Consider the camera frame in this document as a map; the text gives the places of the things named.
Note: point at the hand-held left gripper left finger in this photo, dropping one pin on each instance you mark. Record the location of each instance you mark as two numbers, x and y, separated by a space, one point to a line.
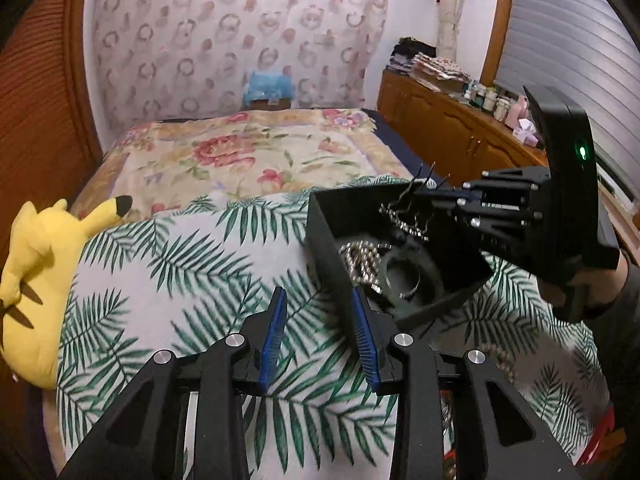
272 342

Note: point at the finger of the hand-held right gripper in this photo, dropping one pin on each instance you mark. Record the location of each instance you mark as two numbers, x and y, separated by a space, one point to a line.
500 227
495 182

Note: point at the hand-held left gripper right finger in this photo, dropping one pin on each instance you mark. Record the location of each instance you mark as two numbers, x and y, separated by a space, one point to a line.
364 345

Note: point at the black jewelry box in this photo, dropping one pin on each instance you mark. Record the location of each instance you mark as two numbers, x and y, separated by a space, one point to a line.
350 240

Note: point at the person's right hand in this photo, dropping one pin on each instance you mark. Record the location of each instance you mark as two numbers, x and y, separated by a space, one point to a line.
602 287

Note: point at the pink paper box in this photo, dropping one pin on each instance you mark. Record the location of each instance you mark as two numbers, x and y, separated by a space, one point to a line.
525 132

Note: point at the wooden sideboard cabinet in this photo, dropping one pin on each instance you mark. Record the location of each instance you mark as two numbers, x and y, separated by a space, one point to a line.
450 125

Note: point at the group of small bottles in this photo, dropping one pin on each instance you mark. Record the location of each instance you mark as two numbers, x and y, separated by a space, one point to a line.
487 100

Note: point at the palm leaf print cloth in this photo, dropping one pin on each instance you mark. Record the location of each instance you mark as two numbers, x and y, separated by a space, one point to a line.
190 285

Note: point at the pile of folded clothes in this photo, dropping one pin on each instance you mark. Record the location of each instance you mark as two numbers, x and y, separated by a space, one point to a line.
425 62

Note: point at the grey window blind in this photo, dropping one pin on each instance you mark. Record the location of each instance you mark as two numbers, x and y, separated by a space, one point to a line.
575 35

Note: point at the white tied curtain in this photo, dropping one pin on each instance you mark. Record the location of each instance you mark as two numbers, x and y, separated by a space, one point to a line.
452 5

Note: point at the floral blanket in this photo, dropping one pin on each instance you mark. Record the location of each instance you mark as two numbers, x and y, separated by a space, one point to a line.
230 155

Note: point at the red plastic item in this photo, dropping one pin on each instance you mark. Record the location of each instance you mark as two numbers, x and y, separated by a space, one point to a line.
602 435

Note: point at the yellow plush toy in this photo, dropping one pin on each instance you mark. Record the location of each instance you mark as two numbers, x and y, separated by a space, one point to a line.
37 280

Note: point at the blue plush toy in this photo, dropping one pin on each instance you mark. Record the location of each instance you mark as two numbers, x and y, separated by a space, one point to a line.
269 85

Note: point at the wooden slatted wardrobe door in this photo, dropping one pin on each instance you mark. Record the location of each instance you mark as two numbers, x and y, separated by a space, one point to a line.
45 75

